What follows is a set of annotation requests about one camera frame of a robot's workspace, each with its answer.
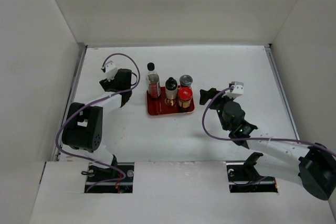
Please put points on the white label dark bottle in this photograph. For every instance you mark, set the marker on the white label dark bottle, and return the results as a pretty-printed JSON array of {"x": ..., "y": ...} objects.
[{"x": 171, "y": 89}]

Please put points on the red rectangular tray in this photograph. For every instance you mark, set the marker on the red rectangular tray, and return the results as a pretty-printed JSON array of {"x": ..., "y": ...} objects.
[{"x": 161, "y": 106}]

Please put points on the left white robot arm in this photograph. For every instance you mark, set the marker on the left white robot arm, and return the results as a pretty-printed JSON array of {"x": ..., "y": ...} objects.
[{"x": 82, "y": 135}]

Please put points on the black cap sauce bottle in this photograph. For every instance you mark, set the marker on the black cap sauce bottle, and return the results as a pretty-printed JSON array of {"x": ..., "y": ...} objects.
[{"x": 153, "y": 81}]

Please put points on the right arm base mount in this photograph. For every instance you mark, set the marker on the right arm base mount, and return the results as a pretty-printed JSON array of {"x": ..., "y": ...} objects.
[{"x": 243, "y": 177}]

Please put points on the red lid spice jar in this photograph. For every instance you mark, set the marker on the red lid spice jar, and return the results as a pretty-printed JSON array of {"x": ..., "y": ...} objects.
[{"x": 185, "y": 95}]

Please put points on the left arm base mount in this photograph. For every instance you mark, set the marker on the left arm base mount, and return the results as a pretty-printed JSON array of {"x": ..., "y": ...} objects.
[{"x": 105, "y": 180}]

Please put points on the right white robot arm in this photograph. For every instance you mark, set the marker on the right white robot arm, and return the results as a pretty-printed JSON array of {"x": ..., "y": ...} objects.
[{"x": 310, "y": 165}]

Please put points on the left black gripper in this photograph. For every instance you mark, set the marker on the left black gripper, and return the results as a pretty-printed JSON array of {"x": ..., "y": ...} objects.
[{"x": 108, "y": 85}]

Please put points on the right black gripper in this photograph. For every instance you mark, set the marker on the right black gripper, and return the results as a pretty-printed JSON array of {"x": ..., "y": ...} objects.
[{"x": 205, "y": 95}]

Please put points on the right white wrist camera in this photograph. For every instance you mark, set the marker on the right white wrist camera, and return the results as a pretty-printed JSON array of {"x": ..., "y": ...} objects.
[{"x": 236, "y": 89}]

